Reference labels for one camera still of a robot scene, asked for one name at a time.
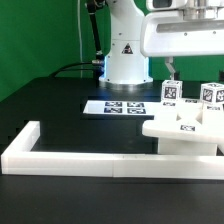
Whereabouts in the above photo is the white H-shaped chair back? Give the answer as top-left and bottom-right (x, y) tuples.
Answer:
(142, 99), (224, 145)

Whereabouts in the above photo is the black camera pole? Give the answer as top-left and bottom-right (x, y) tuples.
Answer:
(85, 0), (106, 60)

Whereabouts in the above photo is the white tagged cube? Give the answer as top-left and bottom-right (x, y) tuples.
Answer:
(161, 80), (182, 101)
(200, 82), (224, 104)

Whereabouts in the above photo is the white tag base sheet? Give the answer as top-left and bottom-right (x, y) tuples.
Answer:
(83, 100), (160, 116)

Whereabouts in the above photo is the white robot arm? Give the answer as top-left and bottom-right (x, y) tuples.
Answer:
(100, 0), (224, 85)

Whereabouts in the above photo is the black cable bundle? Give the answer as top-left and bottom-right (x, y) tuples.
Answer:
(49, 60), (105, 78)

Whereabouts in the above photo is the white U-shaped fence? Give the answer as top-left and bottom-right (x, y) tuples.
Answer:
(1, 121), (224, 180)

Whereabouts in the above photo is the white cable on wall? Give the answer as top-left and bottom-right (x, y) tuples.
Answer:
(77, 0), (84, 79)

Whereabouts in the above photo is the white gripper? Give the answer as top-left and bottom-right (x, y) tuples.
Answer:
(140, 0), (224, 80)

